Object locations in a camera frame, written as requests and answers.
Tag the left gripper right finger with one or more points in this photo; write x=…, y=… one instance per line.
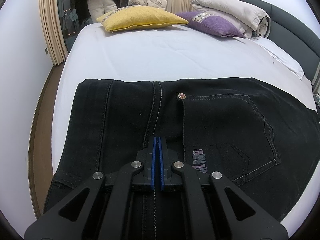
x=195, y=205

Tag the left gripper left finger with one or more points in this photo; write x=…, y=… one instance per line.
x=119, y=206

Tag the black denim pants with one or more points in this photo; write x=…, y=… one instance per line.
x=263, y=138

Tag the white pillow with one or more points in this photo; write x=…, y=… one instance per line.
x=280, y=55

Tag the dark grey headboard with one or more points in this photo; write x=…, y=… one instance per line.
x=294, y=37

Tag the purple pillow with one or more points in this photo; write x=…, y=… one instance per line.
x=211, y=24

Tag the dark window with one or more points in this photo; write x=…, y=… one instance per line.
x=74, y=15

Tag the folded beige duvet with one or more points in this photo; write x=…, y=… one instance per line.
x=252, y=21

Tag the yellow pillow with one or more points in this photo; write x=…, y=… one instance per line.
x=139, y=17

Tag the beige left curtain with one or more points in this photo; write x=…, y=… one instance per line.
x=52, y=31

